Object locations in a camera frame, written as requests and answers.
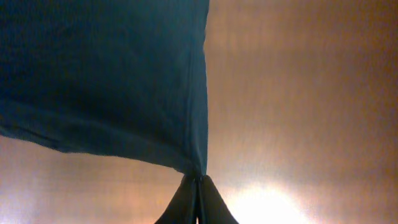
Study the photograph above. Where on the dark green t-shirt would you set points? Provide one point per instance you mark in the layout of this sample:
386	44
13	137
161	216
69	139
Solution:
122	78

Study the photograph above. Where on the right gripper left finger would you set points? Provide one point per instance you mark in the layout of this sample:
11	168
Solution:
182	208

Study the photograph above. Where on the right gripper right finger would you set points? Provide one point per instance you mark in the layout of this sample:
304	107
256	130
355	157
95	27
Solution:
213	209

